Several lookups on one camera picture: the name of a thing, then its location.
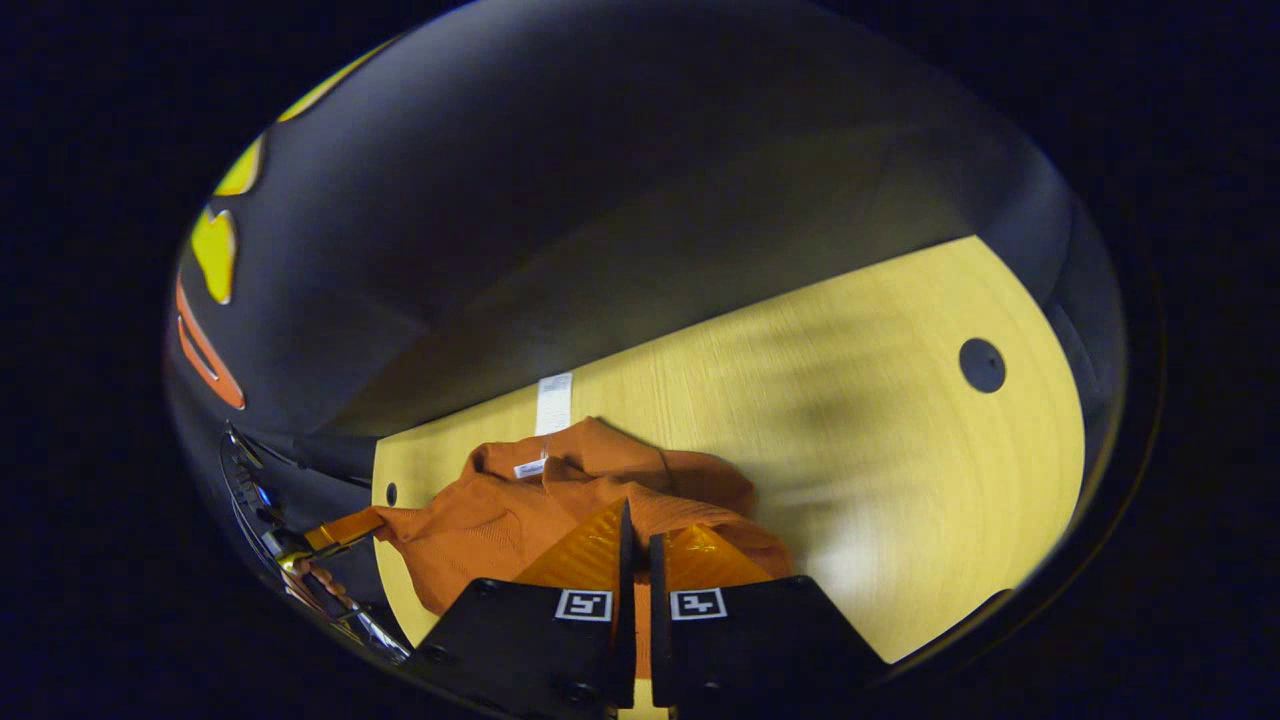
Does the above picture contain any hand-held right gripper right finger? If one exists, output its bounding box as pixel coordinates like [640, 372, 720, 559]
[648, 525, 891, 711]

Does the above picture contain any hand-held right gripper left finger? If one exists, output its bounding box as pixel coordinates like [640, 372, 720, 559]
[405, 498, 638, 716]

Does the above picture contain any orange knit shirt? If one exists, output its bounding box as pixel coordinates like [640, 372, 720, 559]
[372, 417, 796, 681]

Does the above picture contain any white tape strip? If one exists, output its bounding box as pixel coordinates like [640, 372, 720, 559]
[535, 372, 574, 437]

